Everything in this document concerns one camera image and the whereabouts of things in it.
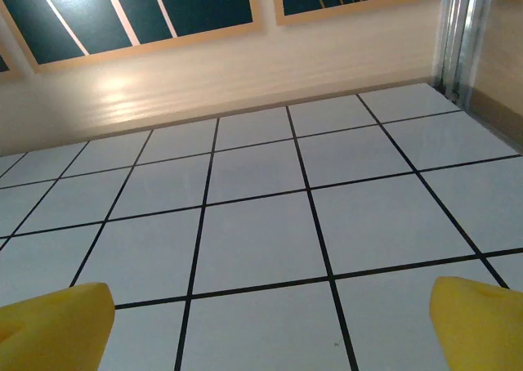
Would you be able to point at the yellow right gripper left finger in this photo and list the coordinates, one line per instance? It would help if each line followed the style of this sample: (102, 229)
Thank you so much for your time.
(49, 330)

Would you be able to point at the aluminium corner post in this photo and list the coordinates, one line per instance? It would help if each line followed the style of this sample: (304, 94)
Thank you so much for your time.
(461, 40)

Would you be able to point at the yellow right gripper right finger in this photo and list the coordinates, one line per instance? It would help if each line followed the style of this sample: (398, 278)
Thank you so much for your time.
(482, 330)

